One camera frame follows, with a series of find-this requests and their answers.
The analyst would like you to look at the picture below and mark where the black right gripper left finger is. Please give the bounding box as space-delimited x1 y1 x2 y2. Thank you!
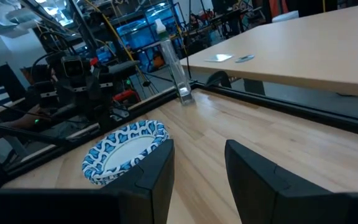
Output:
101 139 175 224

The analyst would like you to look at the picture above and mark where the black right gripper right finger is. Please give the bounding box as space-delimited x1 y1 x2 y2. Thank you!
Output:
224 139 349 224

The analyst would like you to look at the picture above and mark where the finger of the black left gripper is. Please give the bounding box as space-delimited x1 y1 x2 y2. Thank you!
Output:
32 80 58 108
93 67 115 101

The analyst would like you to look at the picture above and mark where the blue patterned paper bowl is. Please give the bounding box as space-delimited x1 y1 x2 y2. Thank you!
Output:
85 174 121 187
81 119 170 183

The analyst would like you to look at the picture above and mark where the person's forearm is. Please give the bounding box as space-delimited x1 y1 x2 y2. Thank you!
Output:
0 105 48 146

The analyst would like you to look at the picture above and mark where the black metal bar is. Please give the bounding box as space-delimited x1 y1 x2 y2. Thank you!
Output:
0 120 74 149

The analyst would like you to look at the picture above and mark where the blue storage bin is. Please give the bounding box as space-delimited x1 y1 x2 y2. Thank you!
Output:
116 2 183 50

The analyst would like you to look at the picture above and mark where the clear spray bottle white trigger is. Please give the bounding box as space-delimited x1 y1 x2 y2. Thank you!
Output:
154 18 195 106

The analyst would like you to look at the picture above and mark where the black chair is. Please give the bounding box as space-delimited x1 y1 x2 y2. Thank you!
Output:
205 70 232 89

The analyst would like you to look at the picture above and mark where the white card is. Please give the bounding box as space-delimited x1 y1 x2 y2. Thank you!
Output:
204 54 234 63

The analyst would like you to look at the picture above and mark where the small grey flat object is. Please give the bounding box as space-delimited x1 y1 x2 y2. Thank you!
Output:
234 54 256 63

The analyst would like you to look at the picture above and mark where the light wooden side table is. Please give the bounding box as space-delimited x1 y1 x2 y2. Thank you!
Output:
180 1 358 99

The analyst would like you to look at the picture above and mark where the orange cloth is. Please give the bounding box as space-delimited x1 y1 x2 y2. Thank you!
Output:
268 0 288 18

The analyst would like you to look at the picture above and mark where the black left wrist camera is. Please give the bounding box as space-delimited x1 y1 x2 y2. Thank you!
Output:
61 55 85 78

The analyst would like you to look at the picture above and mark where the yellow hose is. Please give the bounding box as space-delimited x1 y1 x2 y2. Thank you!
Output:
84 0 150 86

